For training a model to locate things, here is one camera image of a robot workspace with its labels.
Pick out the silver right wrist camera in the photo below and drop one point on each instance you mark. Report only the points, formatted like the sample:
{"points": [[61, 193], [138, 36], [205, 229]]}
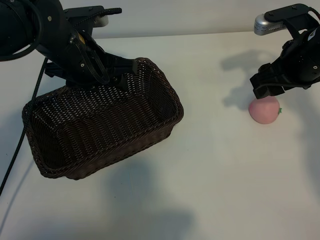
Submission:
{"points": [[265, 25]]}

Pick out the pink peach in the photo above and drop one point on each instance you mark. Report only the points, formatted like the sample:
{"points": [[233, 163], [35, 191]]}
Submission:
{"points": [[263, 112]]}

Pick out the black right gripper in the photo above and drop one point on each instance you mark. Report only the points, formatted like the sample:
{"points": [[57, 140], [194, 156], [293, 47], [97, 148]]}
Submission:
{"points": [[300, 65]]}

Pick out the dark brown woven basket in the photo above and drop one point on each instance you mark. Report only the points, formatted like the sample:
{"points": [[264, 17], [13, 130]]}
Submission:
{"points": [[100, 140]]}

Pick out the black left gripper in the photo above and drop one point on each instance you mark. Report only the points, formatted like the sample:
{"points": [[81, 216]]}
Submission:
{"points": [[67, 62]]}

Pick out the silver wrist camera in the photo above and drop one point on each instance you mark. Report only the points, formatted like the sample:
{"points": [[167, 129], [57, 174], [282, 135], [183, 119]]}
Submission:
{"points": [[101, 21], [265, 25]]}

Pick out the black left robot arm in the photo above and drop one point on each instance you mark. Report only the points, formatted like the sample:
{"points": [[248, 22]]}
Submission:
{"points": [[15, 25]]}

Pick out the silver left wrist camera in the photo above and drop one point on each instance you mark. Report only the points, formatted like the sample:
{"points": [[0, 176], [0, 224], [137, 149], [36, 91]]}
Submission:
{"points": [[101, 21]]}

